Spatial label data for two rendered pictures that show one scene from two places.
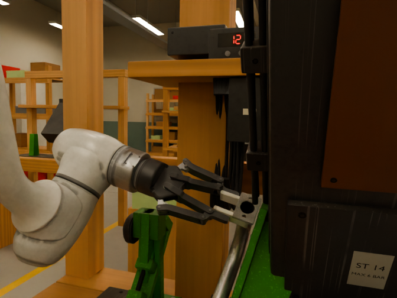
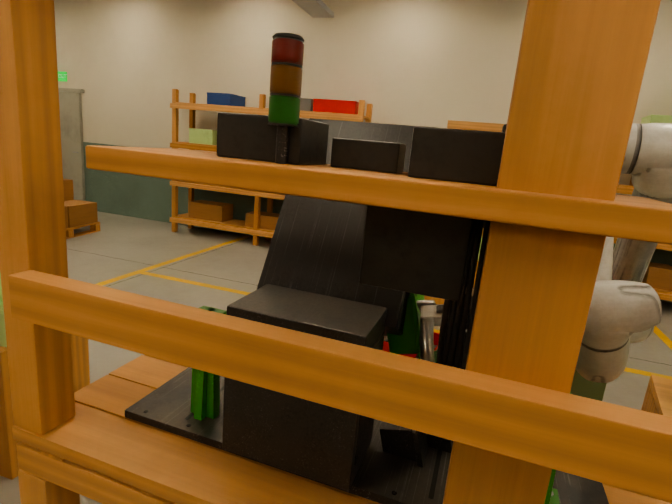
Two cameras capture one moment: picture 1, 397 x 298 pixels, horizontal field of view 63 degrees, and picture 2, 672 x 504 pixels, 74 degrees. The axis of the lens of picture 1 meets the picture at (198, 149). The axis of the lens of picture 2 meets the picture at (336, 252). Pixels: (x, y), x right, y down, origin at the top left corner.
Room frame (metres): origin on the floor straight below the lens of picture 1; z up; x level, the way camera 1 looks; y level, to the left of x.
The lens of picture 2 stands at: (1.56, -0.29, 1.58)
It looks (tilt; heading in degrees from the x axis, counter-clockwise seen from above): 13 degrees down; 181
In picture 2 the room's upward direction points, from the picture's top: 5 degrees clockwise
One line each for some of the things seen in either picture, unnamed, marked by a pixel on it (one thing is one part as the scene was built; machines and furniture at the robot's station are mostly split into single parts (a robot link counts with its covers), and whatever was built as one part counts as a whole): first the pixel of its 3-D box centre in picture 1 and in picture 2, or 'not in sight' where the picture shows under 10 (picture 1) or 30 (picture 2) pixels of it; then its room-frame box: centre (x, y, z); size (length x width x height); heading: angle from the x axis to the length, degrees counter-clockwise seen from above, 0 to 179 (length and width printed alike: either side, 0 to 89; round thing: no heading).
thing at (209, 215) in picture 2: not in sight; (264, 172); (-5.26, -1.62, 1.10); 3.01 x 0.55 x 2.20; 74
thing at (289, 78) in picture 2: not in sight; (285, 82); (0.81, -0.41, 1.67); 0.05 x 0.05 x 0.05
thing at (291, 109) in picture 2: not in sight; (284, 111); (0.81, -0.41, 1.62); 0.05 x 0.05 x 0.05
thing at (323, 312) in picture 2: not in sight; (305, 378); (0.66, -0.35, 1.07); 0.30 x 0.18 x 0.34; 73
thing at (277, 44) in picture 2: not in sight; (287, 51); (0.81, -0.41, 1.71); 0.05 x 0.05 x 0.04
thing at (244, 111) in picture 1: (267, 110); (419, 242); (0.79, -0.16, 1.42); 0.17 x 0.12 x 0.15; 73
